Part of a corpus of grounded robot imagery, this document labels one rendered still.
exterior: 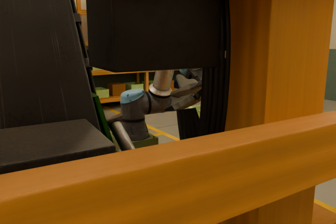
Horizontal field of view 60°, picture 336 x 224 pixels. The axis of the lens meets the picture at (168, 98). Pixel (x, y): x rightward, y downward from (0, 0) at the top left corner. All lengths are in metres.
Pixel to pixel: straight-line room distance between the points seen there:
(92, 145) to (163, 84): 0.97
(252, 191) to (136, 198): 0.16
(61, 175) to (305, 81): 0.37
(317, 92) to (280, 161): 0.16
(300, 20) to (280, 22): 0.04
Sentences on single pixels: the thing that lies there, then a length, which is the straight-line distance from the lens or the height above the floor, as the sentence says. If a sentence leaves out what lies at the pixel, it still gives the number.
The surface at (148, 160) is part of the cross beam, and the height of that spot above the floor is 1.28.
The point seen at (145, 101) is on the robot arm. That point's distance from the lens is 1.39.
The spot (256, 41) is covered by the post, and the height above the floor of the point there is 1.39.
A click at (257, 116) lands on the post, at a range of 0.44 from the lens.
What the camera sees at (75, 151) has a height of 1.24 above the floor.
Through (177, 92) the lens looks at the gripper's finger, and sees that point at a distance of 0.73.
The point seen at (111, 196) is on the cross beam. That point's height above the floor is 1.25.
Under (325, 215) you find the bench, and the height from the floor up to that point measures 0.88.
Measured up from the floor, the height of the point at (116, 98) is 0.23.
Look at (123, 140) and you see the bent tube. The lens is 0.68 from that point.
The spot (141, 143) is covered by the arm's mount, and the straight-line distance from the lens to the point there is 1.40.
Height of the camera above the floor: 1.39
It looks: 11 degrees down
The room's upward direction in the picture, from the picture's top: straight up
